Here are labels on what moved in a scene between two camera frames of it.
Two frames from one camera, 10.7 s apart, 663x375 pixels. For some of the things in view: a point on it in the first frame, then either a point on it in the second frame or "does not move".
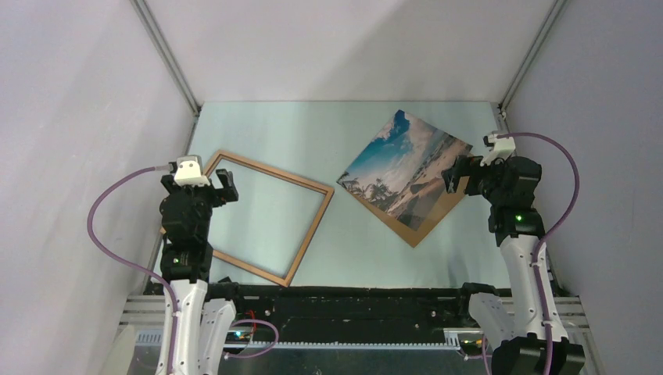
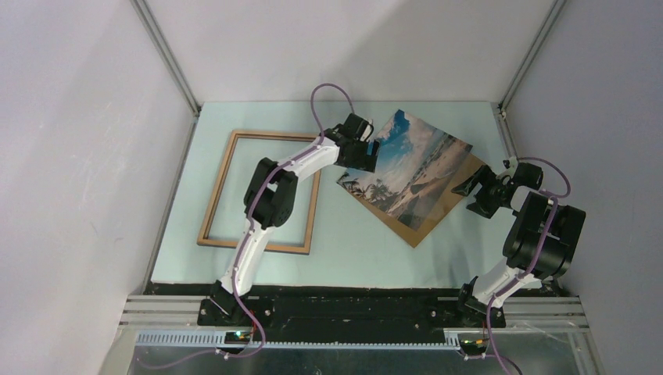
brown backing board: [444, 204] does not move
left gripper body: [206, 198] → [359, 158]
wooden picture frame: [213, 164] → [249, 134]
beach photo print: [400, 172] does not move
